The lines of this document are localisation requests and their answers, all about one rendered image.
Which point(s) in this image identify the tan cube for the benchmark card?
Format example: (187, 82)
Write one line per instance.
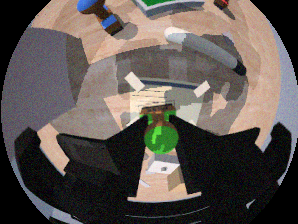
(175, 181)

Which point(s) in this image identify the blue and brown rubber stamp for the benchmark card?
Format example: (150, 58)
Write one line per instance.
(106, 17)

